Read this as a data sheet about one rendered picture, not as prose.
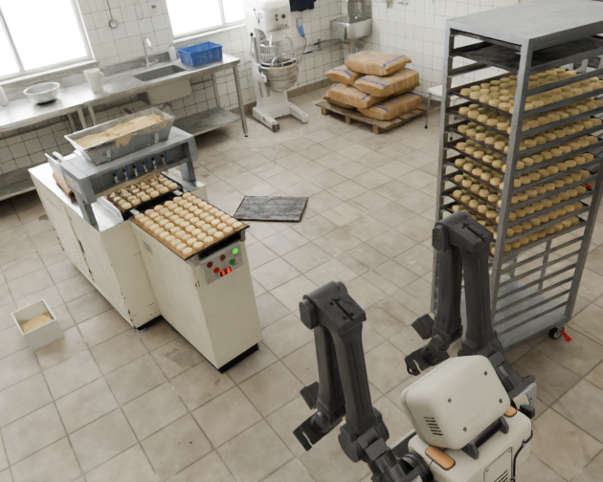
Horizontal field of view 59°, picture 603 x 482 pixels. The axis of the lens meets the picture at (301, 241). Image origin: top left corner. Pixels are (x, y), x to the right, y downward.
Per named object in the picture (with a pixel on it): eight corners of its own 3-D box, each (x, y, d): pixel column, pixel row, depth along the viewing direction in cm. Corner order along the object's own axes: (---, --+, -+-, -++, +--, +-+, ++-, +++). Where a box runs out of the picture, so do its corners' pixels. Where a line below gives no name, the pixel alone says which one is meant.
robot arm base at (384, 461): (386, 502, 118) (424, 471, 123) (366, 469, 120) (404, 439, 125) (370, 501, 126) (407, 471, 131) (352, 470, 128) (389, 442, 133)
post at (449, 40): (433, 314, 324) (450, 20, 230) (430, 311, 327) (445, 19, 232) (436, 312, 325) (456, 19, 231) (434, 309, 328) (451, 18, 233)
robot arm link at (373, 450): (375, 468, 123) (392, 454, 125) (351, 427, 125) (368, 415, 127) (361, 469, 131) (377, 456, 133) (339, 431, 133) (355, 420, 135)
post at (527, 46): (483, 361, 290) (528, 38, 195) (480, 358, 292) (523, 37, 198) (488, 359, 291) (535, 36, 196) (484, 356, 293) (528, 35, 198)
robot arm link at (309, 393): (324, 424, 135) (351, 405, 139) (300, 384, 139) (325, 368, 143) (314, 433, 145) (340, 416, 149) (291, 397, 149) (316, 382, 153)
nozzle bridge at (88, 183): (77, 213, 323) (56, 163, 304) (179, 170, 360) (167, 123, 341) (99, 232, 301) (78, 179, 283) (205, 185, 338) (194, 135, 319)
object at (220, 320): (162, 323, 358) (125, 210, 309) (205, 299, 376) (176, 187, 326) (220, 380, 312) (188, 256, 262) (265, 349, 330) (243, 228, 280)
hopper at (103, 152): (72, 159, 307) (64, 136, 299) (157, 128, 336) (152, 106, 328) (92, 172, 288) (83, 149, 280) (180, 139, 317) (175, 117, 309)
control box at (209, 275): (203, 282, 276) (198, 261, 269) (240, 262, 289) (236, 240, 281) (207, 285, 274) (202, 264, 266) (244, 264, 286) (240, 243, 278)
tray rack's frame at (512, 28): (484, 373, 293) (532, 39, 194) (428, 319, 332) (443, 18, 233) (569, 331, 313) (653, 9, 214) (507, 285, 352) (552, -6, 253)
